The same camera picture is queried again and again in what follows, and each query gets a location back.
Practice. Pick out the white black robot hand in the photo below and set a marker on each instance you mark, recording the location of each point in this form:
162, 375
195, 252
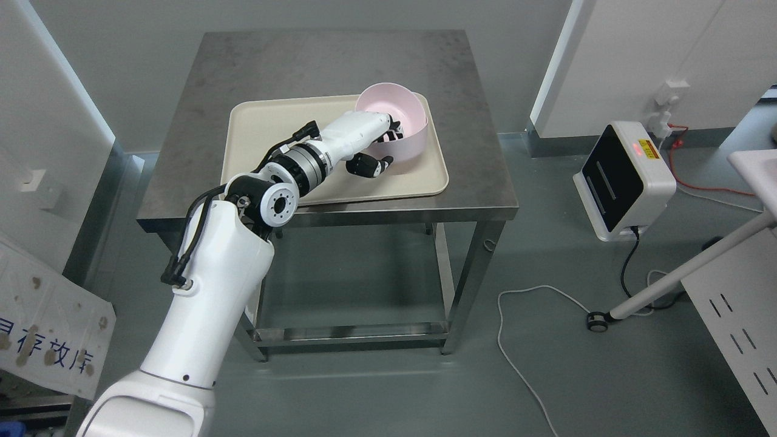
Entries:
346, 138

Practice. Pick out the pink bowl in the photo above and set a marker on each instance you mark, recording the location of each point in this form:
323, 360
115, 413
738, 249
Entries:
404, 106

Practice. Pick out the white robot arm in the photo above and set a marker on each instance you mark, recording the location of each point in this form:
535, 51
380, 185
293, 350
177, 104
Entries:
224, 255

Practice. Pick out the beige plastic tray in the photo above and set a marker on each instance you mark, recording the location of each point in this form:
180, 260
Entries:
254, 126

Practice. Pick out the stainless steel table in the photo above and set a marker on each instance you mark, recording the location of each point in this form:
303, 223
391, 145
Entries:
234, 67

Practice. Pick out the white black charging device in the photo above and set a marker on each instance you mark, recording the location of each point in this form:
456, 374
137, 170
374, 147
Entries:
624, 184

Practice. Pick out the white rolling stand leg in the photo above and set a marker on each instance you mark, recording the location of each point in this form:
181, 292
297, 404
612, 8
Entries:
758, 170

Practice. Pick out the white sign with blue text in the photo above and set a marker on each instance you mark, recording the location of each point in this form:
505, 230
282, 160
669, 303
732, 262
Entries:
53, 332

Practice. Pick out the white perforated cabinet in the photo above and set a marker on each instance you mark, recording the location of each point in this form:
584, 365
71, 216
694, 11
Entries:
735, 295

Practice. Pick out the white wall socket plug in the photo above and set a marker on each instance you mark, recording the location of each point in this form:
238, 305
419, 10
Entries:
669, 94

